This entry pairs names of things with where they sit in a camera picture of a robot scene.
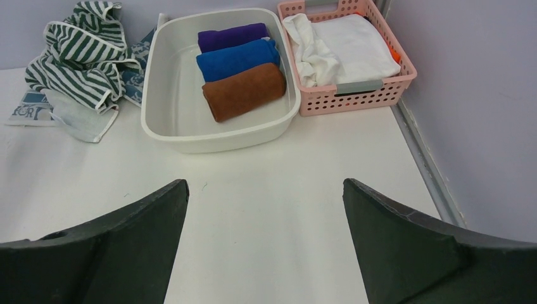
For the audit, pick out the orange item in basket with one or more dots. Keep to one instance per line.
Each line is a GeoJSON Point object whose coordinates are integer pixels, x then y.
{"type": "Point", "coordinates": [396, 56]}

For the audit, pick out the white plastic tub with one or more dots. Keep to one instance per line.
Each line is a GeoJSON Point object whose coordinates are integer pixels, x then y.
{"type": "Point", "coordinates": [174, 110]}

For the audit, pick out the purple rolled towel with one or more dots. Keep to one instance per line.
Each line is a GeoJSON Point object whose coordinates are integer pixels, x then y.
{"type": "Point", "coordinates": [213, 40]}

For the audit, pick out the brown rolled towel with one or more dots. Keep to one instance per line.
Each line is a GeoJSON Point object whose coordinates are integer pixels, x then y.
{"type": "Point", "coordinates": [244, 92]}

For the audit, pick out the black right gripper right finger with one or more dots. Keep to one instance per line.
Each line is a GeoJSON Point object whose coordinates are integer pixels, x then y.
{"type": "Point", "coordinates": [406, 256]}

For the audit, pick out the blue rolled towel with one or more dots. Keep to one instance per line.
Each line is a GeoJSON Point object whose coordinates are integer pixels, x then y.
{"type": "Point", "coordinates": [223, 63]}

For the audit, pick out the white cloth in basket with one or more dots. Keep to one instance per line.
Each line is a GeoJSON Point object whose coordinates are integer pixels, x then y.
{"type": "Point", "coordinates": [339, 51]}

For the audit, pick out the pink plastic basket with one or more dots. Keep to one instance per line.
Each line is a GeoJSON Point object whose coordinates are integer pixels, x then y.
{"type": "Point", "coordinates": [359, 95]}

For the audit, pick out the blue patterned towel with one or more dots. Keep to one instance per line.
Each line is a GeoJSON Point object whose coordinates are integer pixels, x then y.
{"type": "Point", "coordinates": [35, 110]}

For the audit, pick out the mint green cartoon towel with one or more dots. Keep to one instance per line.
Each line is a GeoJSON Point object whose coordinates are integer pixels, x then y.
{"type": "Point", "coordinates": [80, 122]}

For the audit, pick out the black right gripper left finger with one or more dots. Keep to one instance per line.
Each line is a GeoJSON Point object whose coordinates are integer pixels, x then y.
{"type": "Point", "coordinates": [125, 256]}

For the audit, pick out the aluminium frame rail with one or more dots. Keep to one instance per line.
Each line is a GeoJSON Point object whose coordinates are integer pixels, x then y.
{"type": "Point", "coordinates": [431, 33]}

